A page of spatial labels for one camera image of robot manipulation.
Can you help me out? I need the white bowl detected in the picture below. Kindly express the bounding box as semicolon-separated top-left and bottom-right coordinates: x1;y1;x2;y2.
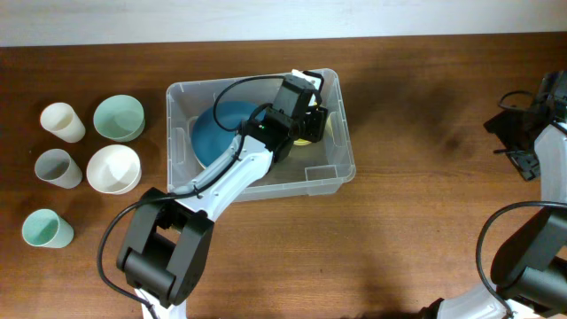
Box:
86;144;142;195

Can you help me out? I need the cream plastic cup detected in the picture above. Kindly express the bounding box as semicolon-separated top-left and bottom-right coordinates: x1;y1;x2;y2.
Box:
40;102;86;143

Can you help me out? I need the mint green bowl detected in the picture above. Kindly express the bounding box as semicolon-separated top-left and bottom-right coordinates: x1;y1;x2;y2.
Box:
93;95;145;143

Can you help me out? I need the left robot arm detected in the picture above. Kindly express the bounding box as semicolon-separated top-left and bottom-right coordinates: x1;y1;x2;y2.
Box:
116;71;328;318

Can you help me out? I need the yellow bowl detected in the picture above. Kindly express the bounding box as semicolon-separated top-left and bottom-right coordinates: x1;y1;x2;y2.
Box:
294;105;330;146

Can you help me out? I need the mint green plastic cup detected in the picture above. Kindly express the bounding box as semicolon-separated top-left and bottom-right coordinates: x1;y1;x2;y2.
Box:
21;209;74;249

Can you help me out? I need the clear plastic storage container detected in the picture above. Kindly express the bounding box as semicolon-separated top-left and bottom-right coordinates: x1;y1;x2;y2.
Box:
166;68;356;201

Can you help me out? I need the dark blue plate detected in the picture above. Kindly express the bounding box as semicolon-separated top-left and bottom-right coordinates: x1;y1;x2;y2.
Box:
190;101;258;167

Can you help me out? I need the grey plastic cup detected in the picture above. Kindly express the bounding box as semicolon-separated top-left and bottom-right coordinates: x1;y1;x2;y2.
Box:
35;149;82;189

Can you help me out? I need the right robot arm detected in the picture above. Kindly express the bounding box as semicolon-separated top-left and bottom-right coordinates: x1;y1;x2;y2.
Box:
418;71;566;319

